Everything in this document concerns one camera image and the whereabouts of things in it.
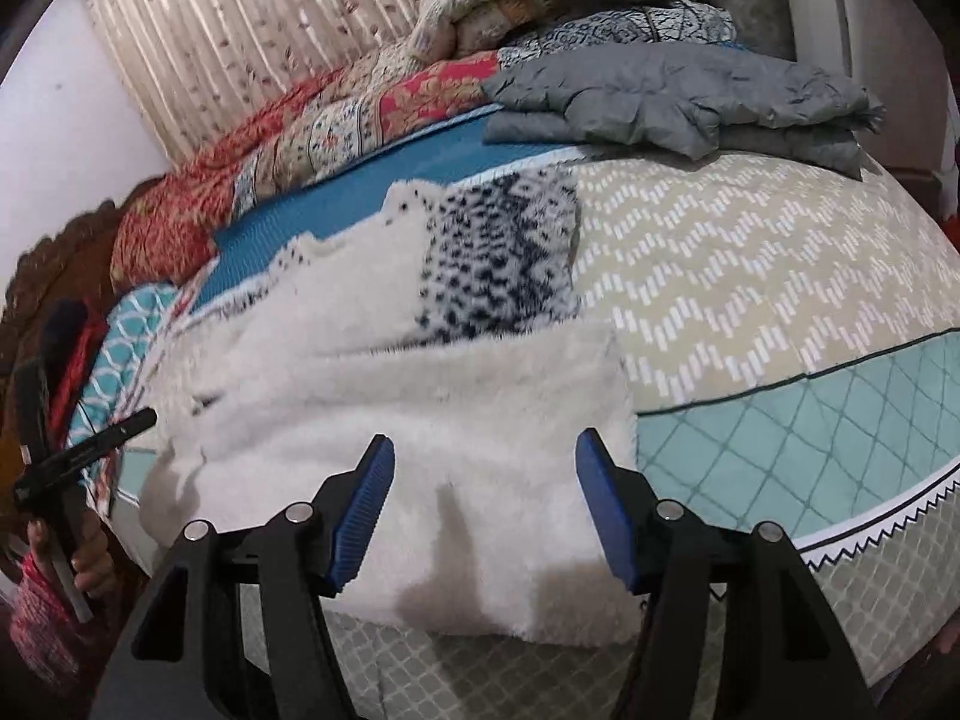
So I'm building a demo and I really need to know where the person's left hand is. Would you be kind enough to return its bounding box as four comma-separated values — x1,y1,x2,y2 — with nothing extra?
28,512,122,617

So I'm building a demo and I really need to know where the beige leaf print curtain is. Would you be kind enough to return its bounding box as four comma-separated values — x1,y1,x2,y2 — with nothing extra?
79,0,467,167

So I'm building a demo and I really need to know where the white appliance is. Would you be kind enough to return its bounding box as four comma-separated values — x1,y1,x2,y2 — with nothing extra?
772,0,960,170

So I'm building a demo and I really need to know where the patterned beige teal bedsheet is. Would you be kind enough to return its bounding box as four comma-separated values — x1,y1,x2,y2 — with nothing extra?
105,150,960,720

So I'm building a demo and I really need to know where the red floral quilt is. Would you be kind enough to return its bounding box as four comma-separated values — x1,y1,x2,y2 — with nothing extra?
109,45,505,295

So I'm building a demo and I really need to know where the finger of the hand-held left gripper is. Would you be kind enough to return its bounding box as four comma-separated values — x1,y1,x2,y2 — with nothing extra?
13,358,55,467
70,407,159,475

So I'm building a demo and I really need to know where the navy patterned cloth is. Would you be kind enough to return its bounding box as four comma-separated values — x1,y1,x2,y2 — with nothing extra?
497,2,741,67

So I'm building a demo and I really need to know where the grey puffer jacket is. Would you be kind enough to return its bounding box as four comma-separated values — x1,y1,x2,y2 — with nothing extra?
480,40,887,182

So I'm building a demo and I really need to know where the blue striped sheet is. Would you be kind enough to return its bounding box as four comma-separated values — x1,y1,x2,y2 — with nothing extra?
190,115,580,317

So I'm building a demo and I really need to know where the wooden headboard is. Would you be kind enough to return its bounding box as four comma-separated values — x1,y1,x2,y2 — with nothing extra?
0,176,167,563

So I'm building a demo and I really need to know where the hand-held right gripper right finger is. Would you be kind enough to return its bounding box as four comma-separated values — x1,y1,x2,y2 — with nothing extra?
575,428,876,720

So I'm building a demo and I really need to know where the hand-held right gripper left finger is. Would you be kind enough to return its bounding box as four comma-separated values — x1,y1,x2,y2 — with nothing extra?
90,433,396,720

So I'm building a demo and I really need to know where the white spotted fleece robe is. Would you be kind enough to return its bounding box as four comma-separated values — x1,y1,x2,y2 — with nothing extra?
139,165,647,646

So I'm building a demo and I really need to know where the teal lattice pillow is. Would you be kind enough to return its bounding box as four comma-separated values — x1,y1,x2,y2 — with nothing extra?
64,283,182,482

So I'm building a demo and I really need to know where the grey storage bin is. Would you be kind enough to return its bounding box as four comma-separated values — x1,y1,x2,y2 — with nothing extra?
696,0,797,62

